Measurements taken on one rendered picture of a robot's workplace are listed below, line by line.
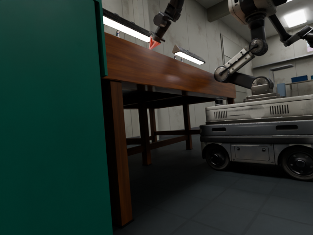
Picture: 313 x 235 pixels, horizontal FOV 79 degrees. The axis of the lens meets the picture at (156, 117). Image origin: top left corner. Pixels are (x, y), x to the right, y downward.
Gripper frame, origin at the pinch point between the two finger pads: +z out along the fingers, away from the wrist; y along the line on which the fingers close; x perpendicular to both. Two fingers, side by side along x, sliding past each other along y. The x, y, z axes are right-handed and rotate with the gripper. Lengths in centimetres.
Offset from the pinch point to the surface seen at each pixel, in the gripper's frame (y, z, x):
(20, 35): 78, -3, 29
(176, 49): -62, 2, -25
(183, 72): -11.9, -1.3, 23.0
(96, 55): 56, -2, 29
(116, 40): 42.2, -5.7, 19.0
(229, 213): 17, 18, 97
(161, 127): -255, 191, -68
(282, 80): -1024, -41, -66
